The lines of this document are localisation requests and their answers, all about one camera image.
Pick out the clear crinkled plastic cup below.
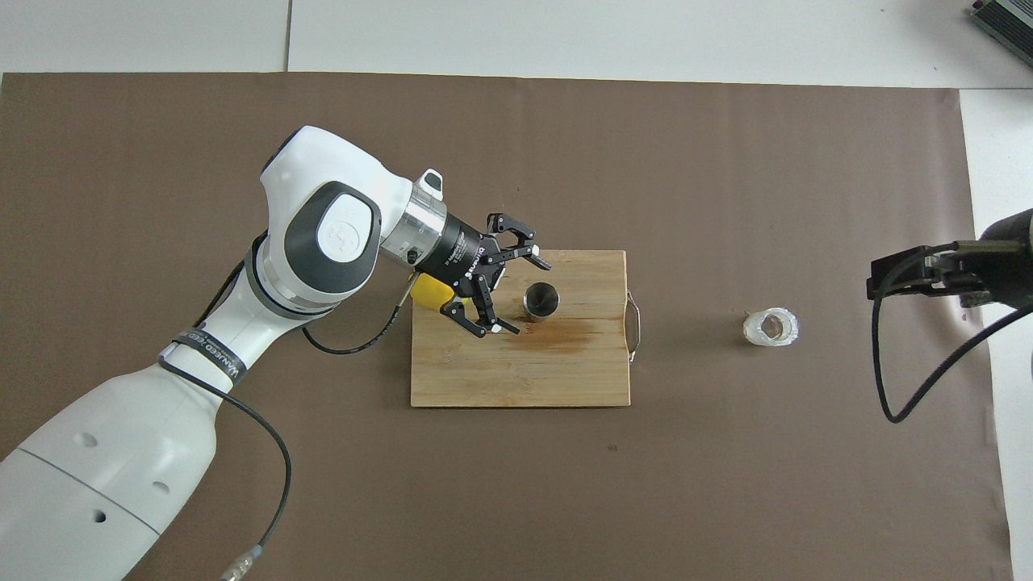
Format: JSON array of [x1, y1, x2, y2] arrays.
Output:
[[742, 306, 801, 349]]

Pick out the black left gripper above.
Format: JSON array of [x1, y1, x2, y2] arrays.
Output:
[[420, 211, 554, 339]]

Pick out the yellow lemon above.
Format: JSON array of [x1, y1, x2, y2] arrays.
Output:
[[410, 273, 473, 316]]

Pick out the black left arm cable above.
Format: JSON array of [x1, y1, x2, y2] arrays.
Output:
[[157, 234, 416, 581]]

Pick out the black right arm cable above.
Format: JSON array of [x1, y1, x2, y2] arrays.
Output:
[[872, 240, 1033, 424]]

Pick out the brown paper table mat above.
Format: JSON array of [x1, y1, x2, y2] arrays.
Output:
[[0, 71, 1016, 581]]

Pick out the steel cocktail jigger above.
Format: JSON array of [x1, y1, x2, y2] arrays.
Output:
[[523, 282, 561, 323]]

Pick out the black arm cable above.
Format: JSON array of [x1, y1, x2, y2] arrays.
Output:
[[872, 240, 1033, 424], [157, 234, 416, 581]]

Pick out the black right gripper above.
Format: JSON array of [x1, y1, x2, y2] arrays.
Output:
[[868, 208, 1033, 309]]

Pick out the wooden cutting board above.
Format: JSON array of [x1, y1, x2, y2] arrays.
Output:
[[410, 249, 643, 408]]

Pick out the grey ribbed metal device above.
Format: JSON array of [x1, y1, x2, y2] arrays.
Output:
[[968, 0, 1033, 67]]

